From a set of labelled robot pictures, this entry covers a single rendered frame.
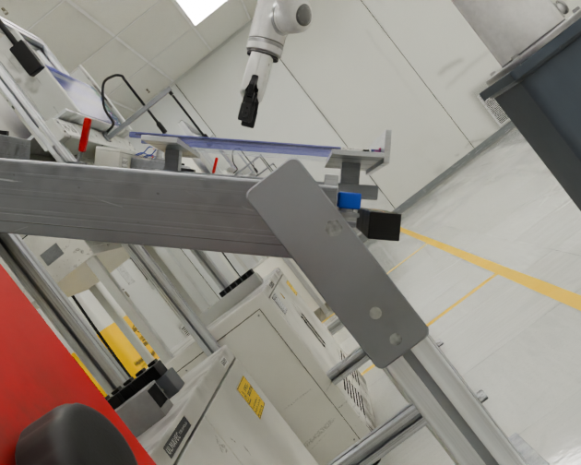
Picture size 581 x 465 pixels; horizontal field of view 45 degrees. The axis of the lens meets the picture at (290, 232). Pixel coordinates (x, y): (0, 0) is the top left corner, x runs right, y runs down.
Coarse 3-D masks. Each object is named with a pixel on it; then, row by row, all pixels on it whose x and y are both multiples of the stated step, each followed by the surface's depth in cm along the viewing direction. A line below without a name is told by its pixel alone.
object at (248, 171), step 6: (234, 156) 713; (240, 156) 741; (234, 162) 702; (240, 162) 714; (246, 162) 762; (264, 162) 762; (240, 168) 714; (246, 168) 713; (252, 168) 772; (240, 174) 700; (246, 174) 704; (252, 174) 737; (258, 174) 739
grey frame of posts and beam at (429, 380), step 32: (32, 256) 133; (32, 288) 130; (64, 320) 131; (96, 352) 130; (416, 352) 53; (416, 384) 53; (448, 384) 53; (448, 416) 53; (480, 416) 53; (448, 448) 54; (480, 448) 54; (512, 448) 53
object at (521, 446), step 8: (384, 368) 150; (400, 392) 151; (408, 400) 151; (432, 432) 151; (440, 440) 151; (512, 440) 163; (520, 440) 161; (520, 448) 157; (528, 448) 155; (528, 456) 152; (536, 456) 150; (456, 464) 151; (528, 464) 149; (536, 464) 147; (544, 464) 145
